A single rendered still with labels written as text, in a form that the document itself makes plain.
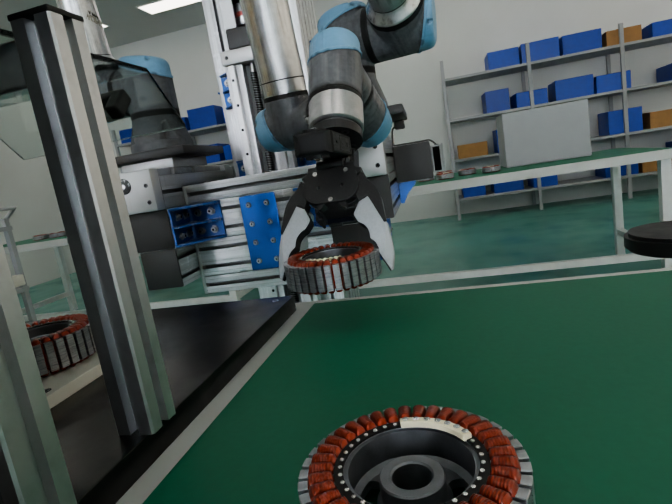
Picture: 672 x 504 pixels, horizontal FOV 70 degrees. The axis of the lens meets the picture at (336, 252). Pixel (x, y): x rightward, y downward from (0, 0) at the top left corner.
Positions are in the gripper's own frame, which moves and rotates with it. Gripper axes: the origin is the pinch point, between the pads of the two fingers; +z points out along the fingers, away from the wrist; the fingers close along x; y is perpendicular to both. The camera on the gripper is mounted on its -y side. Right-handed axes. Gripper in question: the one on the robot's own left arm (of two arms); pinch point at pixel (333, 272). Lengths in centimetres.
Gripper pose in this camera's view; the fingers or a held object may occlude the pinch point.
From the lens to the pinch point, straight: 55.9
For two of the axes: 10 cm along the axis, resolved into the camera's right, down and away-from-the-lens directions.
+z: 0.2, 9.5, -3.2
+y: 2.9, 3.0, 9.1
